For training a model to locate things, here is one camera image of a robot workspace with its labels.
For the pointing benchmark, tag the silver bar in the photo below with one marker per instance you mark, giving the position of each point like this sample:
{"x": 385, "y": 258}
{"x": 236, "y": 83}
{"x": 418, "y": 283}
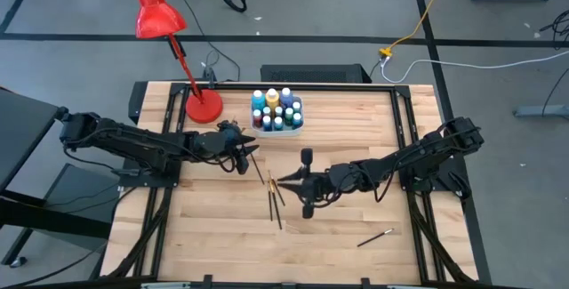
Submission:
{"x": 406, "y": 286}
{"x": 164, "y": 286}

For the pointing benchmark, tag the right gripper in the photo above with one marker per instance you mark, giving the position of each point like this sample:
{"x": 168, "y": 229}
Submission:
{"x": 322, "y": 184}

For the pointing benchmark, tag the small black paint bottle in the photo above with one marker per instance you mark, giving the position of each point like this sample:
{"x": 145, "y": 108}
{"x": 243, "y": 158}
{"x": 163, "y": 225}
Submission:
{"x": 278, "y": 111}

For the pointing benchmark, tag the black corner bracket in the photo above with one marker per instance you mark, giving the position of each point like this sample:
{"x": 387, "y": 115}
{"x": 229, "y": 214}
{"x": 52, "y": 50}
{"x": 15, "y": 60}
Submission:
{"x": 135, "y": 102}

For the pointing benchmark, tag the black computer case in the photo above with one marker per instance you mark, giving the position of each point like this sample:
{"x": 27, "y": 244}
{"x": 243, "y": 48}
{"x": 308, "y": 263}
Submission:
{"x": 311, "y": 73}

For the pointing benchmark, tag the small green paint bottle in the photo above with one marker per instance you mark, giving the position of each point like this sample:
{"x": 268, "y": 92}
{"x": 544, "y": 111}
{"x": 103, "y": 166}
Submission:
{"x": 289, "y": 114}

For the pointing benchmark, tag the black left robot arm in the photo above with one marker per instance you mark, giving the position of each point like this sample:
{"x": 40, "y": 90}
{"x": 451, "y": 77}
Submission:
{"x": 133, "y": 140}

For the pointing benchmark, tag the grey desk foot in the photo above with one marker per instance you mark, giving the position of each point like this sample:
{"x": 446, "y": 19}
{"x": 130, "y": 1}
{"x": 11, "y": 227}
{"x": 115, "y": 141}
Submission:
{"x": 542, "y": 111}

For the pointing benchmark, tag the thin black paintbrush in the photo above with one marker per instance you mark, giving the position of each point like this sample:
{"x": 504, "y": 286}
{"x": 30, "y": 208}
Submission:
{"x": 280, "y": 198}
{"x": 270, "y": 204}
{"x": 278, "y": 213}
{"x": 258, "y": 169}

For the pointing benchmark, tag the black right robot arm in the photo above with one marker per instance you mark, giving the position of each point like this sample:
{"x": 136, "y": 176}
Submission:
{"x": 422, "y": 151}

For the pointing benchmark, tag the large yellow paint bottle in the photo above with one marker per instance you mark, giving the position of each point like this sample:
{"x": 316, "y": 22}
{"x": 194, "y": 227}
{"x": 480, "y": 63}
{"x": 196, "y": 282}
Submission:
{"x": 272, "y": 100}

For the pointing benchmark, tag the black table clamp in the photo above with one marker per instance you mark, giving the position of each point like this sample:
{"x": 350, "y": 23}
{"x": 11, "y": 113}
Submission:
{"x": 210, "y": 75}

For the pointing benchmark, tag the red desk lamp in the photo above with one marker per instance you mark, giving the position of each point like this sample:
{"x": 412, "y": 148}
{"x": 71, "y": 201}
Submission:
{"x": 155, "y": 18}

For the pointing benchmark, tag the black paintbrush white bristles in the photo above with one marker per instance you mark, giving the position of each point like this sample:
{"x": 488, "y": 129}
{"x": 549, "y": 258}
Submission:
{"x": 375, "y": 238}

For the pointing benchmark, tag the black side table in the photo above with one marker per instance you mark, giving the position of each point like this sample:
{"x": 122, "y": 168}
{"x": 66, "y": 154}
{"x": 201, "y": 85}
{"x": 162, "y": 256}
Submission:
{"x": 26, "y": 133}

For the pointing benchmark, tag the small teal paint bottle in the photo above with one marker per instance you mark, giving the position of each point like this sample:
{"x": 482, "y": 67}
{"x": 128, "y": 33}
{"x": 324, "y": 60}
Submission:
{"x": 278, "y": 123}
{"x": 297, "y": 106}

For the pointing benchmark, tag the small blue paint bottle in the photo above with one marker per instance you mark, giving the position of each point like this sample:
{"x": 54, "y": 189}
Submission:
{"x": 297, "y": 120}
{"x": 266, "y": 123}

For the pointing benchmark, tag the large purple paint bottle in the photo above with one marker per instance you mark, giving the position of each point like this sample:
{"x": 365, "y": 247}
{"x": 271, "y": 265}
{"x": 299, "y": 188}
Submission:
{"x": 286, "y": 98}

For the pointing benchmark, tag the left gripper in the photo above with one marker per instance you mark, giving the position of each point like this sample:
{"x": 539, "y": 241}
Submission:
{"x": 233, "y": 146}

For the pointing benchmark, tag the white plastic bin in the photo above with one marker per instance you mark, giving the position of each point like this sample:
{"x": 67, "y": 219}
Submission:
{"x": 275, "y": 134}

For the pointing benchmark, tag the black edge clamp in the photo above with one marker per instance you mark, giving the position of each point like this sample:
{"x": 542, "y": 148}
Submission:
{"x": 207, "y": 281}
{"x": 365, "y": 283}

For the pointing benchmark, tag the large cyan paint bottle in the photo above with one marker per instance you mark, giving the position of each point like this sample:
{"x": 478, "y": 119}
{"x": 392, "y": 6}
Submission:
{"x": 258, "y": 102}

